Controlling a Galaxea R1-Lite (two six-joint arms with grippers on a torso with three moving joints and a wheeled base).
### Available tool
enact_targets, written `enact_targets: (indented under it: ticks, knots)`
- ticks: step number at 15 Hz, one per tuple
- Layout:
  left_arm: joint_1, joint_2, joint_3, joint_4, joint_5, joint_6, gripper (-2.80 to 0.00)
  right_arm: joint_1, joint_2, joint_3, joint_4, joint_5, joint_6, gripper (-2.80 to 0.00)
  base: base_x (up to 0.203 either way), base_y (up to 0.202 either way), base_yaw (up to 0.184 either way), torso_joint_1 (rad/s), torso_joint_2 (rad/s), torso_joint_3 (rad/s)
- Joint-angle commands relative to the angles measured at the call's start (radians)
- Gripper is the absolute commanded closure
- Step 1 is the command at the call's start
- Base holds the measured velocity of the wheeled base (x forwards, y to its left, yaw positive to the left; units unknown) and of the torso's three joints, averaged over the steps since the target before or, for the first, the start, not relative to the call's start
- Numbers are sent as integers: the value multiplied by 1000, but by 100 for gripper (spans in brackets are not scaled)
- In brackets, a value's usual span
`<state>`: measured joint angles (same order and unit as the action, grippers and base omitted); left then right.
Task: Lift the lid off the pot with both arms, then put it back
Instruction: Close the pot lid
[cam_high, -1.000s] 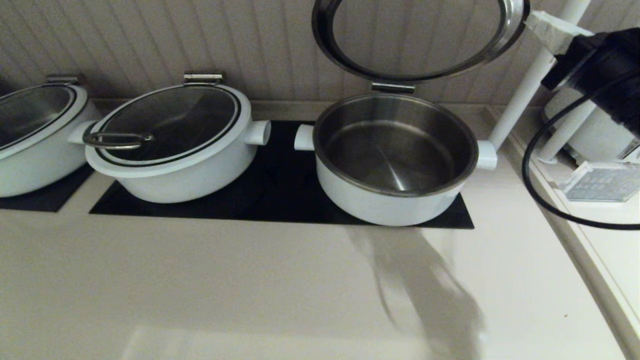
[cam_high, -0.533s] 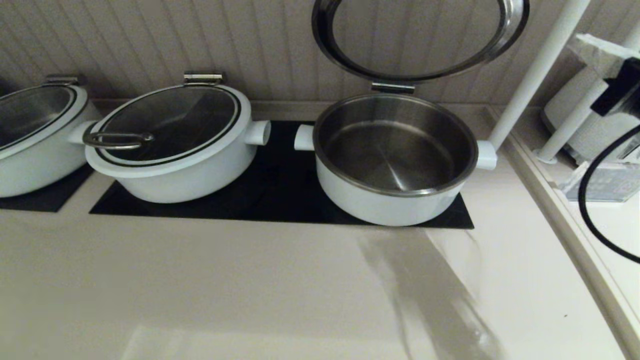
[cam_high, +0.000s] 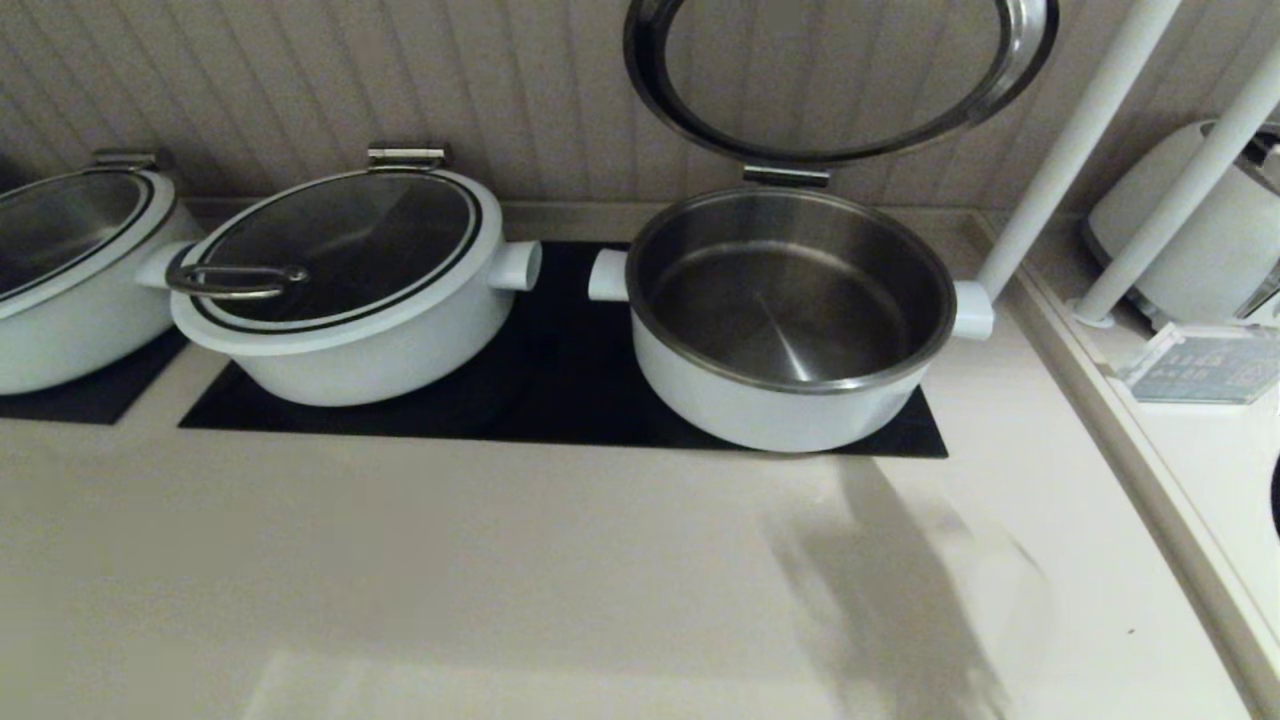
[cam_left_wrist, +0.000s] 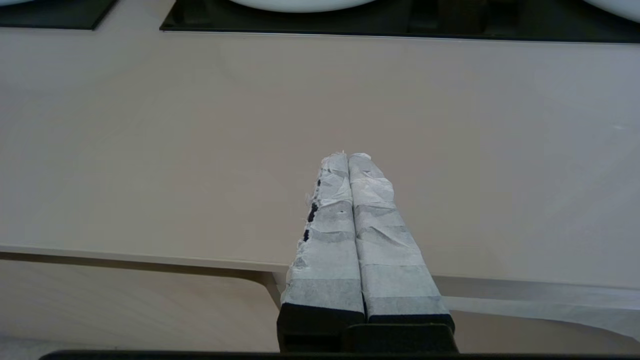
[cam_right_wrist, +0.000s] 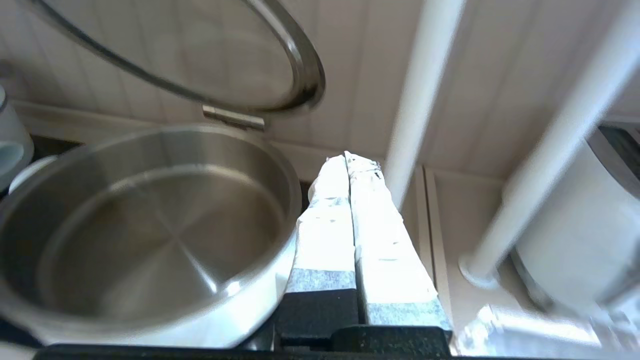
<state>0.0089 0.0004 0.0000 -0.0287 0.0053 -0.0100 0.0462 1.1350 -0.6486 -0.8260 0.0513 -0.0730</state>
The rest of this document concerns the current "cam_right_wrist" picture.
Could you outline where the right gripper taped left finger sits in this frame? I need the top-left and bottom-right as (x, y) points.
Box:
(274, 155), (361, 351)

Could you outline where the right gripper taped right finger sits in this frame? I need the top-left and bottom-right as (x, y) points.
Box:
(345, 151), (453, 332)

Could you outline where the glass lid with white rim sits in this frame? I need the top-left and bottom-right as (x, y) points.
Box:
(20, 0), (327, 115)

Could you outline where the white round cooking pot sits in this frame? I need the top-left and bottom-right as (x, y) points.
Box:
(0, 85), (35, 193)
(0, 125), (304, 350)

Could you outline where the clear acrylic sign holder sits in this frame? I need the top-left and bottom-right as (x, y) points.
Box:
(457, 304), (640, 358)

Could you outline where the white slanted pole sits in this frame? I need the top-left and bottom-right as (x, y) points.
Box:
(459, 0), (640, 291)
(382, 0), (468, 212)

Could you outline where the white countertop appliance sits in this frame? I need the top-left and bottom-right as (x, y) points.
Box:
(510, 122), (640, 321)

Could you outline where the wide black induction cooktop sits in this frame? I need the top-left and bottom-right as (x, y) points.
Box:
(0, 134), (83, 348)

